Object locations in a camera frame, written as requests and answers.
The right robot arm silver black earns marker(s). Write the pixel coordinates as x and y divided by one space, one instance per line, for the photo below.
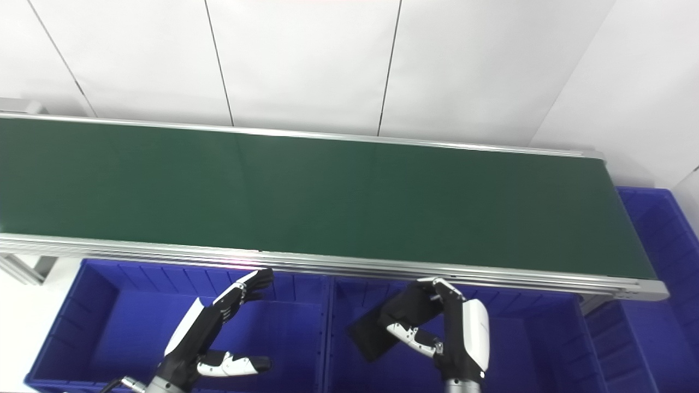
461 386

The blue plastic bin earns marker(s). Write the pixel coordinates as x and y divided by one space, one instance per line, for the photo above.
109 327
655 327
535 349

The aluminium conveyor support leg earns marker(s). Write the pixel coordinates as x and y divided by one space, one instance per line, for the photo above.
24 268
595 303

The grey conveyor end housing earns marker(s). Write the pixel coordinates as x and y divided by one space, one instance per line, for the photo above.
22 105

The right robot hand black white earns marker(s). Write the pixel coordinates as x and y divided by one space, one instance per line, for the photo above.
469 338

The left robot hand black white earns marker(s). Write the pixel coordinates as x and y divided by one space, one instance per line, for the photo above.
191 344

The green conveyor belt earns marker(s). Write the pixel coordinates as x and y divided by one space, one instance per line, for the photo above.
327 262
327 196

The black cylinder-on-block part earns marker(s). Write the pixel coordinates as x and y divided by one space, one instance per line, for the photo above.
374 335

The left robot arm silver black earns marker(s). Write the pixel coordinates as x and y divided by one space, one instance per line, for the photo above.
166 385

